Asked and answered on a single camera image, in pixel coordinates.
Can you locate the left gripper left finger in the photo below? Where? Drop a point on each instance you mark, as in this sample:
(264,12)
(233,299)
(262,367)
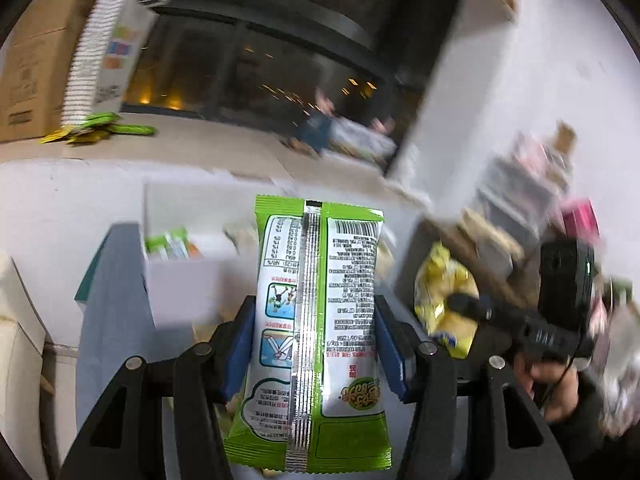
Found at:
(208,375)

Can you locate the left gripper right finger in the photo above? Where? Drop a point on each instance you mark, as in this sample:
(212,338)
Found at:
(422,374)

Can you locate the yellow black chips bag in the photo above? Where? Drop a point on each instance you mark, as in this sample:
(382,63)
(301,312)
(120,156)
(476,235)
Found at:
(439,276)

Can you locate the green white snack packet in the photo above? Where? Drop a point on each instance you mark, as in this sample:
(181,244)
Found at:
(311,399)

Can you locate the right hand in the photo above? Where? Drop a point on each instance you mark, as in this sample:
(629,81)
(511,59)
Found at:
(561,381)

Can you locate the wooden side table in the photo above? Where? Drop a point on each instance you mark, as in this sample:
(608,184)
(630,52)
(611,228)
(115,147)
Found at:
(425,233)

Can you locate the pink box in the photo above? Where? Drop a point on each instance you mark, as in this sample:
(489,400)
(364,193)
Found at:
(579,220)

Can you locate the white storage box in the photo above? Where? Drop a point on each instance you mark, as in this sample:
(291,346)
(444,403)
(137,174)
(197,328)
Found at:
(201,248)

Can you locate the clear plastic drawer unit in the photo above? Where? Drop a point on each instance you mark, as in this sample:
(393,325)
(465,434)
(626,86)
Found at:
(509,197)

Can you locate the cream leather sofa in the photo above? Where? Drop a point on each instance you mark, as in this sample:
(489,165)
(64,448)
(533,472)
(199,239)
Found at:
(22,343)

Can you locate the printed landscape box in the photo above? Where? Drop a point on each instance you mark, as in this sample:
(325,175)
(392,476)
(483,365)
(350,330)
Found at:
(326,133)

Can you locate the green flat packets pile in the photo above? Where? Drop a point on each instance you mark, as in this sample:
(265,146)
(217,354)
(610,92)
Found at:
(94,129)

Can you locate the white SANFU shopping bag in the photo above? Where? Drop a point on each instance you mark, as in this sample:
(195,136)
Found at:
(106,55)

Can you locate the brown cardboard box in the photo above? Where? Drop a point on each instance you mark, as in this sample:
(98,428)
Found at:
(34,79)

